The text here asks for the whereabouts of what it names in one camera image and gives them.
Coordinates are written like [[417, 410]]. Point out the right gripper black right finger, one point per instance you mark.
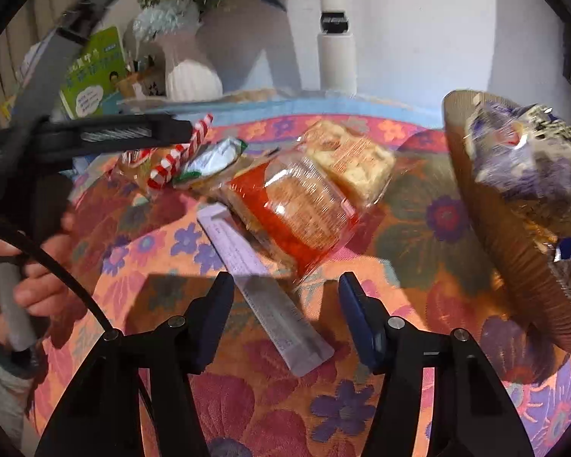
[[472, 412]]

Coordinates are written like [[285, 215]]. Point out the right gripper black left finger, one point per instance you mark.
[[99, 412]]

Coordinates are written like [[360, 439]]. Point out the red top cracker bag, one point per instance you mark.
[[153, 169]]

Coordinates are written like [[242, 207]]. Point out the pale purple stick packet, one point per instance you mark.
[[298, 343]]

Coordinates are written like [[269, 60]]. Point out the green white small packet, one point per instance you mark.
[[209, 161]]

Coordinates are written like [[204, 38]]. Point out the orange cake packet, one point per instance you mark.
[[295, 212]]

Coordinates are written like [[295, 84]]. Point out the blue white porcelain pattern bag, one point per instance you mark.
[[525, 154]]

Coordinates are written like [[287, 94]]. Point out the yellow square pastry packet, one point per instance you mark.
[[360, 167]]

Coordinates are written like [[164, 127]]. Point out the person left hand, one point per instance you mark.
[[41, 293]]

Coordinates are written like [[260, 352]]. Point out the green cover book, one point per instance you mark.
[[90, 86]]

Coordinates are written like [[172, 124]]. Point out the row of upright books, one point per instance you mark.
[[29, 25]]

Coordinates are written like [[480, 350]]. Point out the floral woven tablecloth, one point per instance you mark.
[[146, 260]]

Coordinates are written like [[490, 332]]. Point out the gold ribbed bowl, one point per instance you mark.
[[537, 294]]

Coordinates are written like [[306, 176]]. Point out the white ribbed vase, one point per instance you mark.
[[189, 74]]

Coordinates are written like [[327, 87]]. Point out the white lamp post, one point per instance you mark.
[[337, 49]]

